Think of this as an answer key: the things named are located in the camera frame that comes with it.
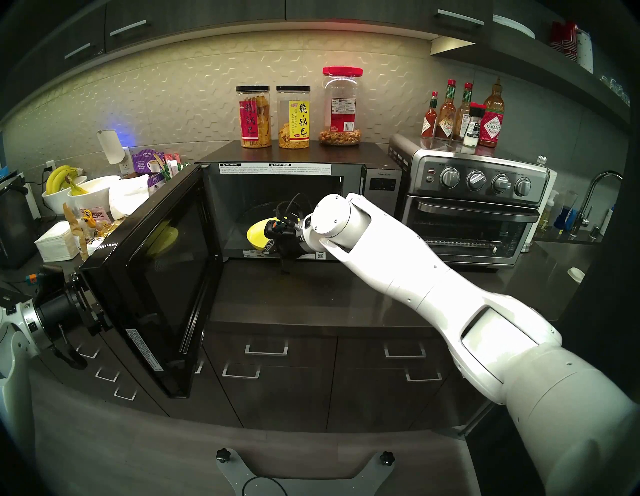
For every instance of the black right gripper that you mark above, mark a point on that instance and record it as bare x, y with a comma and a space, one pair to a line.
289, 247

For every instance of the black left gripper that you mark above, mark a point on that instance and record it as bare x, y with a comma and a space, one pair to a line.
60, 310

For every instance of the yellow plate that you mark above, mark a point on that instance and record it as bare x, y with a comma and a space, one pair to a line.
257, 235

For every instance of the black glass microwave door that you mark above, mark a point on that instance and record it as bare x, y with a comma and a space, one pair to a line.
160, 280

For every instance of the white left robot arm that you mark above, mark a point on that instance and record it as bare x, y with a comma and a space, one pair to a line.
10, 400

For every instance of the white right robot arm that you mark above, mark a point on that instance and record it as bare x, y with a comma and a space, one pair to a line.
425, 280

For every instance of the white plate stack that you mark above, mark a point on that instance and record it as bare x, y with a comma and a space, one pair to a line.
515, 25

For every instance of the white napkin stack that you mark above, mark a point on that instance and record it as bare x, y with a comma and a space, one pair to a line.
55, 242

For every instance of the brown paper packet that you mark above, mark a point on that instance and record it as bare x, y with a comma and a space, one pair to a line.
75, 230

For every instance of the white box of packaged cakes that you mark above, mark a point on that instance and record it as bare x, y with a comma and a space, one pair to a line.
107, 230

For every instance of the pink snack bag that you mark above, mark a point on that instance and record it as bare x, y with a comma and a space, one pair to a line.
95, 217

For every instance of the small white bowl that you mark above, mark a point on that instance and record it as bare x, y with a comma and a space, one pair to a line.
52, 202

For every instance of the large white bowl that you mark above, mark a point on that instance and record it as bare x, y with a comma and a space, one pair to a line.
97, 192

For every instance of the yellow banana bunch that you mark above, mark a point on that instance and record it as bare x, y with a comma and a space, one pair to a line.
57, 177

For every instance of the snack jar yellow label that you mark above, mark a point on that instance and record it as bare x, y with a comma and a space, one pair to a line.
295, 120

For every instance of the snack jar red label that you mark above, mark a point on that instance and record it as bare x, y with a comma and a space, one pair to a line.
252, 120

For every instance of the white stick packets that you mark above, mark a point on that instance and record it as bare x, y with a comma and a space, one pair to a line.
172, 165

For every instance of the large clear jar red lid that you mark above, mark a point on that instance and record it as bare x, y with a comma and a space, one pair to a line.
341, 110

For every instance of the purple snack packet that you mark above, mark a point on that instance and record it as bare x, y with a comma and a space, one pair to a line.
145, 161

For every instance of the blue tissue box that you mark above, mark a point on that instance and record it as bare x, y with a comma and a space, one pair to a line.
4, 174

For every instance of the dark lower drawer cabinet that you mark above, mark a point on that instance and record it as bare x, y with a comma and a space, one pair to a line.
300, 400

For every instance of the silver toaster oven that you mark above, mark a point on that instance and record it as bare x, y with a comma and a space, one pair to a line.
465, 200

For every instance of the small red Tabasco bottle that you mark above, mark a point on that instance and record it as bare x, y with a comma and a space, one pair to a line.
429, 125

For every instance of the tall Tabasco sauce bottle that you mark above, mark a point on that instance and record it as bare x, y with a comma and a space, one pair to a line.
446, 122

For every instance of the black base knob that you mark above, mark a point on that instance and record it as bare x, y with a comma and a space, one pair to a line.
222, 455
386, 457

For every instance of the slim green-neck sauce bottle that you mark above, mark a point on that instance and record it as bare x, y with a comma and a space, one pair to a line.
462, 117

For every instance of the pepper shaker red cap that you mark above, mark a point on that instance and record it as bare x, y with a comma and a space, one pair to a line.
472, 130

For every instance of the large Tabasco bottle diamond label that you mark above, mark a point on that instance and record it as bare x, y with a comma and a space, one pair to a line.
491, 125

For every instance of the clear soap bottle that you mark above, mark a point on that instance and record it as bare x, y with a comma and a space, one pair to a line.
546, 217

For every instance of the small white round lid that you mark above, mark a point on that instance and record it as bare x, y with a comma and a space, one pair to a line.
576, 274

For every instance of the chrome sink faucet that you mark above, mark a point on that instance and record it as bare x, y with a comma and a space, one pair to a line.
579, 225

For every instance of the white plastic bottle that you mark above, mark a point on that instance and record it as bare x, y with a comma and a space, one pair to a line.
606, 222

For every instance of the red cup stack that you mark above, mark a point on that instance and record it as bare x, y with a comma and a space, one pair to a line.
562, 37

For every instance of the white can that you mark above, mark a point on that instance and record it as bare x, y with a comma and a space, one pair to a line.
585, 50

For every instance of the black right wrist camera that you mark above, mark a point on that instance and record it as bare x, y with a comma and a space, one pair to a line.
280, 229

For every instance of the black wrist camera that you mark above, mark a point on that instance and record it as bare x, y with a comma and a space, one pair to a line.
280, 229
50, 280

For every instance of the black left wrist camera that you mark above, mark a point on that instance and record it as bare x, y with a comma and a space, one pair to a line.
50, 280

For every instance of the white plug-in wall device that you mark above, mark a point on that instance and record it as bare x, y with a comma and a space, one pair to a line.
109, 147

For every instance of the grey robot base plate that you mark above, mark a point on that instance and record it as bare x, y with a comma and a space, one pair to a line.
235, 475

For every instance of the dark upper wall cabinet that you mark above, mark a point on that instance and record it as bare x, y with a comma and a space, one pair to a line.
200, 15

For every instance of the dark open wall shelf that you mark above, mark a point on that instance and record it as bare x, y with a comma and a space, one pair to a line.
540, 62

